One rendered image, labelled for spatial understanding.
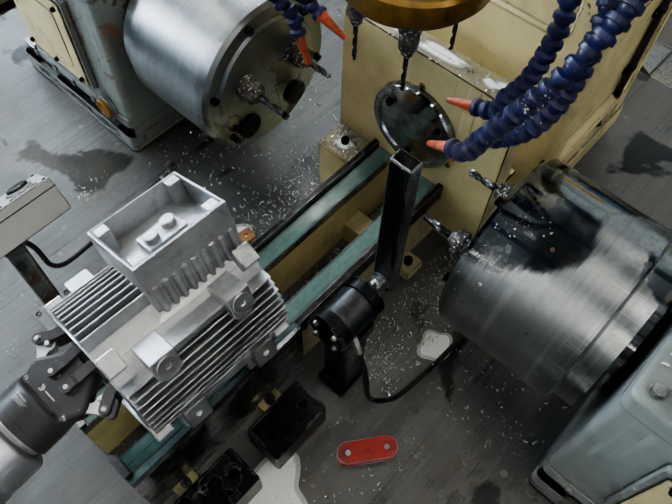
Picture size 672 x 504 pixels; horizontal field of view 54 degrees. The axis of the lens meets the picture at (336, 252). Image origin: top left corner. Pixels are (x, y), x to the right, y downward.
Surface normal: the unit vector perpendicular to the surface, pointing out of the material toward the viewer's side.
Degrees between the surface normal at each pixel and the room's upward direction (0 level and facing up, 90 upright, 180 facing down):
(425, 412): 0
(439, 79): 90
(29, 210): 53
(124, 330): 12
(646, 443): 89
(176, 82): 73
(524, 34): 90
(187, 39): 43
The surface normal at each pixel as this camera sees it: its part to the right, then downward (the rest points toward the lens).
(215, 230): 0.69, 0.39
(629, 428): -0.67, 0.62
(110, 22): 0.74, 0.58
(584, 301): -0.37, -0.06
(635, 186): 0.02, -0.51
